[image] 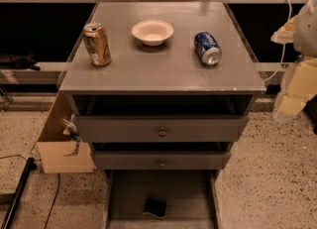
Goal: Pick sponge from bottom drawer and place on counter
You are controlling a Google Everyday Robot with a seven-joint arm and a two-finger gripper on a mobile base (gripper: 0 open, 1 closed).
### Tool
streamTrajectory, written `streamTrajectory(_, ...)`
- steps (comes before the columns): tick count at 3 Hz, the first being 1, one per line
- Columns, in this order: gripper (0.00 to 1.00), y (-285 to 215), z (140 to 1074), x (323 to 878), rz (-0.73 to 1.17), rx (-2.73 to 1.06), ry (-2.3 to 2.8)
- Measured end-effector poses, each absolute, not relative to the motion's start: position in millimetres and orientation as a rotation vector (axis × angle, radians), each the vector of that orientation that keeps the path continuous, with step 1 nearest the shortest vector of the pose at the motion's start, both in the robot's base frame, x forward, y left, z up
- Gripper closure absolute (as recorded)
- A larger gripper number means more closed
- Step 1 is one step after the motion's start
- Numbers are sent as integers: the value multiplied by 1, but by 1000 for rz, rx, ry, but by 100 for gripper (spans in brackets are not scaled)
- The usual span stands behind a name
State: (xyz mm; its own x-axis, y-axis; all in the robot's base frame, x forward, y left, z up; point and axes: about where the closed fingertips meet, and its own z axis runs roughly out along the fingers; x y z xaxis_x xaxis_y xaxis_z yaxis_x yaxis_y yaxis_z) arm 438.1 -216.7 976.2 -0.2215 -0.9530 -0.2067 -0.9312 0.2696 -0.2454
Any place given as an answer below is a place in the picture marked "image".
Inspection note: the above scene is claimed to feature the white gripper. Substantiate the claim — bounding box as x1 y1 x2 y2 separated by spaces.
270 0 317 123

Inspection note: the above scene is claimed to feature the green yellow sponge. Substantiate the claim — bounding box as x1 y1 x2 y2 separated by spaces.
143 198 166 219

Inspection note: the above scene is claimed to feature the grey drawer cabinet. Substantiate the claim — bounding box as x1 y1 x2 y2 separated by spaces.
56 0 267 229

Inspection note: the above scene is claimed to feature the bottom grey drawer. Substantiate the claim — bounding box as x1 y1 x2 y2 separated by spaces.
102 171 223 229

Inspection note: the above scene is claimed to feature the grey drawer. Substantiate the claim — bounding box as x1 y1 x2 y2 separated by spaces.
102 171 223 229
74 116 249 143
94 151 231 170

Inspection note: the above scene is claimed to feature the middle grey drawer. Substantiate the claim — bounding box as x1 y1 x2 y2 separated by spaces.
94 151 231 170

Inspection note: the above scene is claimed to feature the top grey drawer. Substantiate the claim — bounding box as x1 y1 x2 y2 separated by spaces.
74 116 249 143

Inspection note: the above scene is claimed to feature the blue soda can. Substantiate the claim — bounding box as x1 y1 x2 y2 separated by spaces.
194 32 222 65

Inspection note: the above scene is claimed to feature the white paper bowl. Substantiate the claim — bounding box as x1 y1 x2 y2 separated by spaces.
132 20 174 47

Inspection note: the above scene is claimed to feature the gold soda can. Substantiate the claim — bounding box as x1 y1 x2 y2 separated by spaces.
83 23 111 66

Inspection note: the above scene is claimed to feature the cardboard box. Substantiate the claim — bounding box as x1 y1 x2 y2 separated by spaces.
37 93 95 173

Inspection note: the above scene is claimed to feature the black floor bar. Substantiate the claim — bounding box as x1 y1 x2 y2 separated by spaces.
0 158 37 229

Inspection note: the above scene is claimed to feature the black object on ledge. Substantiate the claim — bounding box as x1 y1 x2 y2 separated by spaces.
0 54 40 71

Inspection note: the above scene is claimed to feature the white cable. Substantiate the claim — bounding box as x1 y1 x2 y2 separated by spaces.
263 0 294 83

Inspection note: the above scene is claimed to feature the black floor cable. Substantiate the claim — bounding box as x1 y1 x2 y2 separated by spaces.
43 172 61 229

